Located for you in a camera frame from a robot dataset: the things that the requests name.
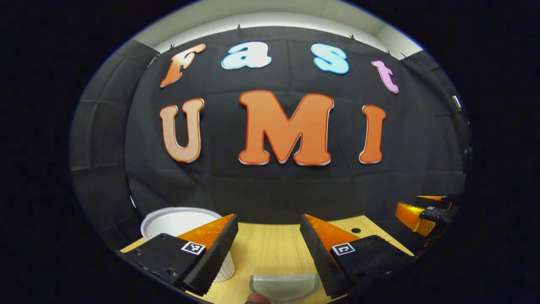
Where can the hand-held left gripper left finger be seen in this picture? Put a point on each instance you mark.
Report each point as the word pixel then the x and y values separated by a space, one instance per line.
pixel 168 257

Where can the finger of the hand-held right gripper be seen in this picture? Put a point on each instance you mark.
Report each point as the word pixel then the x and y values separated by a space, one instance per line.
pixel 432 202
pixel 411 215

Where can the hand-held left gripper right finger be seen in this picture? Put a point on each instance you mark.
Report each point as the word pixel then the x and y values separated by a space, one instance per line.
pixel 371 257

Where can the white ribbed garbage bin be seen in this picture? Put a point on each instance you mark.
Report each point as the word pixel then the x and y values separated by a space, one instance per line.
pixel 177 221

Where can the grey plastic dustpan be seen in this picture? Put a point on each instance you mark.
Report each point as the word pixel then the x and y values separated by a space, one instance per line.
pixel 284 287

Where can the wooden desktop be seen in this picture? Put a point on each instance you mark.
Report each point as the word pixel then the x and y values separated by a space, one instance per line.
pixel 270 249

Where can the black backdrop cloth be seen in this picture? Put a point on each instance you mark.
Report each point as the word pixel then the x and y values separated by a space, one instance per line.
pixel 261 190

